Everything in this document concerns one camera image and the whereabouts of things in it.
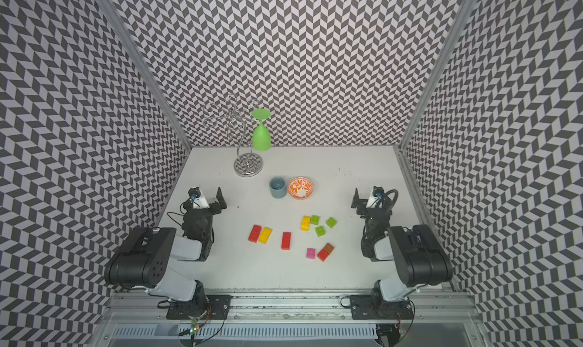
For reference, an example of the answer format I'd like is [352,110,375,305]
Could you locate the orange brown lego brick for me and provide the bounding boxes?
[323,243,334,254]

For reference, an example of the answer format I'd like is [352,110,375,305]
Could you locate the yellow curved lego brick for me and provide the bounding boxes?
[300,216,311,232]

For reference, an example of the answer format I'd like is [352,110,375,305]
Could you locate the pink lego brick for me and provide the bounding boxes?
[306,248,316,260]

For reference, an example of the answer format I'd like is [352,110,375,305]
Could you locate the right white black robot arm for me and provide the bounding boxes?
[351,186,453,305]

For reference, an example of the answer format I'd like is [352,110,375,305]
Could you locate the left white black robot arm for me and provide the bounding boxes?
[103,187,227,311]

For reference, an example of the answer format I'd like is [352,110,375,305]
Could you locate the green lego brick right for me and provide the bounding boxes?
[326,217,337,229]

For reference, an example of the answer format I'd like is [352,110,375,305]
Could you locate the red long lego brick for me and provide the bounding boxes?
[248,225,263,243]

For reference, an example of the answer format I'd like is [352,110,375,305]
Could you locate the green lego brick front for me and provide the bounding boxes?
[315,226,326,237]

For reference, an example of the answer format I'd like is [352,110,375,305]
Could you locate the yellow long lego brick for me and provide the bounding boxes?
[258,227,273,244]

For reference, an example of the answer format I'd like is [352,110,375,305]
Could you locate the small red lego brick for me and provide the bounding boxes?
[317,249,329,261]

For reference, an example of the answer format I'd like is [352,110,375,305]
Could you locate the orange white patterned bowl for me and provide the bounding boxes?
[287,177,314,200]

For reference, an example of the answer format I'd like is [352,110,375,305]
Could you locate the grey blue ceramic cup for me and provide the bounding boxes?
[269,176,288,199]

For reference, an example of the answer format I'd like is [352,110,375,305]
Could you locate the green plastic wine glass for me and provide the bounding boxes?
[251,109,271,151]

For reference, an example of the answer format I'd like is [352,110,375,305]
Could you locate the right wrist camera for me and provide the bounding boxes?
[366,186,384,208]

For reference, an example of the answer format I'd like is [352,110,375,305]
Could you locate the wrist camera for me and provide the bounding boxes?
[366,186,384,208]
[188,187,210,209]

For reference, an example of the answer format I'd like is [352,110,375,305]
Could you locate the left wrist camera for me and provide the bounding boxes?
[188,187,210,209]

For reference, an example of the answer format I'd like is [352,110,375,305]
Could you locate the chrome wire glass rack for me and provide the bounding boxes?
[205,94,264,178]

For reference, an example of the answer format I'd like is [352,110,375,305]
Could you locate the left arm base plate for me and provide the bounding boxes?
[166,294,232,321]

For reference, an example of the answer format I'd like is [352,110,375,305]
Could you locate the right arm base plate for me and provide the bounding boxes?
[349,295,414,321]

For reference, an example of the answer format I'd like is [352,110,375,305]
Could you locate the white slotted cable duct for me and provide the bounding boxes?
[112,324,377,341]

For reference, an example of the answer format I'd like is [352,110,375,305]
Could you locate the aluminium front rail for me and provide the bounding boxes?
[100,288,482,324]

